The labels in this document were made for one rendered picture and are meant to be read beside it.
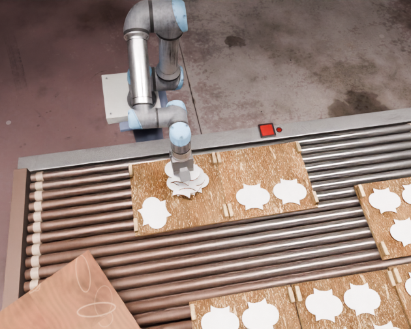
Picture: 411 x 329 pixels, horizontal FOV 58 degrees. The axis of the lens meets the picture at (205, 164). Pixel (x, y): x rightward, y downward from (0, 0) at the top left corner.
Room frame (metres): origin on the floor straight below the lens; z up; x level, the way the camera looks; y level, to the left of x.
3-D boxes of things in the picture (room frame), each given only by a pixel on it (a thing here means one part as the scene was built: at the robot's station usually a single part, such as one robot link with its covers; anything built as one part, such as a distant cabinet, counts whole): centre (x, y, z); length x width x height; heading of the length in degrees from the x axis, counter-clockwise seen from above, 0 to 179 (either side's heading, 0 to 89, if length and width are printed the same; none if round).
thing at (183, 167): (0.71, 0.09, 1.17); 0.12 x 0.09 x 0.16; 16
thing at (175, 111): (0.83, 0.13, 1.32); 0.11 x 0.11 x 0.08; 11
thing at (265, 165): (0.78, -0.28, 0.93); 0.41 x 0.35 x 0.02; 103
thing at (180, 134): (0.73, 0.10, 1.33); 0.09 x 0.08 x 0.11; 11
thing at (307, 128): (1.02, -0.13, 0.89); 2.08 x 0.09 x 0.06; 102
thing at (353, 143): (0.90, -0.16, 0.90); 1.95 x 0.05 x 0.05; 102
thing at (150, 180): (0.69, 0.12, 0.93); 0.41 x 0.35 x 0.02; 103
